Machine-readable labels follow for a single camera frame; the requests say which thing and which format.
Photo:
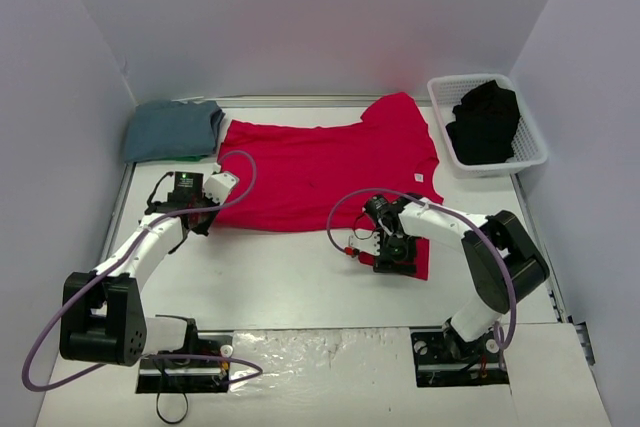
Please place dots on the red t shirt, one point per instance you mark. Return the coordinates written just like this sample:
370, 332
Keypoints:
307, 179

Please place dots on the white perforated plastic basket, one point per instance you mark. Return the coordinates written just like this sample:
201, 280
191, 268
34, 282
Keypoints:
528, 145

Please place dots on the aluminium table frame rail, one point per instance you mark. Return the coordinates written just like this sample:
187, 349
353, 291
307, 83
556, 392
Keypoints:
288, 100

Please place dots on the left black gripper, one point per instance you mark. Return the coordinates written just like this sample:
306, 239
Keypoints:
201, 217

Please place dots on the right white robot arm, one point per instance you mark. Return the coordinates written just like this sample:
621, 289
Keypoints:
504, 263

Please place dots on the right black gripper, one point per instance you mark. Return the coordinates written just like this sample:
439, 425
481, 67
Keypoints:
395, 267

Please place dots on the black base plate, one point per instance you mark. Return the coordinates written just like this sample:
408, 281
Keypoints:
185, 376
436, 366

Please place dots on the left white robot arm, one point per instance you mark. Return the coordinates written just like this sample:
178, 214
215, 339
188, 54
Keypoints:
107, 325

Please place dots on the black t shirt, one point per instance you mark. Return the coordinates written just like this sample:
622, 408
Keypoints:
485, 123

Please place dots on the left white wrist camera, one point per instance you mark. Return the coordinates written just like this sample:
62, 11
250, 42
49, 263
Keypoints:
219, 186

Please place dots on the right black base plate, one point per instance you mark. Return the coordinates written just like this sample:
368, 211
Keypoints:
436, 366

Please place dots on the grey folded t shirt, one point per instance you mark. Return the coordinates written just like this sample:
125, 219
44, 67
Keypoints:
168, 129

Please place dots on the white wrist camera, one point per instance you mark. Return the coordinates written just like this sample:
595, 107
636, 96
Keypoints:
219, 186
362, 241

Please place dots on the green folded t shirt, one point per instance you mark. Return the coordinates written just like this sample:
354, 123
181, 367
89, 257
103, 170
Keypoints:
191, 158

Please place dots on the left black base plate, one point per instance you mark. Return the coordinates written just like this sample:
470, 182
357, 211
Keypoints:
185, 376

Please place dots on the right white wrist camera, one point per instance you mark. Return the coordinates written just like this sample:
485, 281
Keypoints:
362, 241

